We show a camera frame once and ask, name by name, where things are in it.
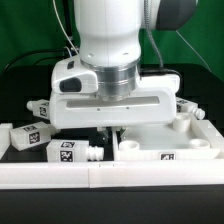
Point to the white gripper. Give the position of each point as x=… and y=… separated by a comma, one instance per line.
x=83, y=96

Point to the white square tabletop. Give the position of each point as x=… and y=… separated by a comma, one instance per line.
x=179, y=140

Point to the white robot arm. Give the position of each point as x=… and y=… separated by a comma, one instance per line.
x=109, y=29

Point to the white front fence bar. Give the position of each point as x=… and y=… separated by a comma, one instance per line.
x=111, y=174

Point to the white left fence bar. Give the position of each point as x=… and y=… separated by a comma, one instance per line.
x=5, y=140

